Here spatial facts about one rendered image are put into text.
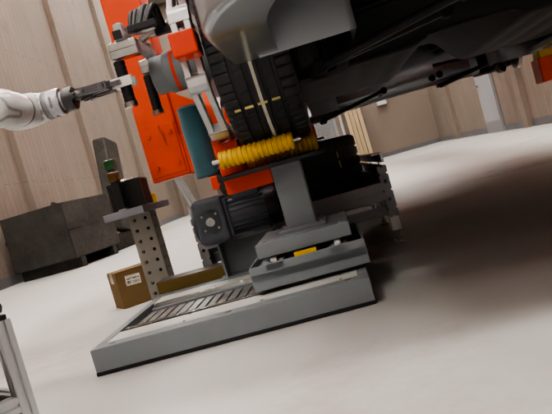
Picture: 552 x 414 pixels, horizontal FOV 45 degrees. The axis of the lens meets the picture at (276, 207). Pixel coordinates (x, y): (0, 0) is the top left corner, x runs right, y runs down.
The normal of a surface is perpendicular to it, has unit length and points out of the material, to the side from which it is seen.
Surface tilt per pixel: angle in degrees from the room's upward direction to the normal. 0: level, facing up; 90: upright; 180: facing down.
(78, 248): 90
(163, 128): 90
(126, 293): 90
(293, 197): 90
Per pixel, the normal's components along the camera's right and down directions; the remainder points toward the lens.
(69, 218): 0.93, -0.25
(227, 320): -0.07, 0.07
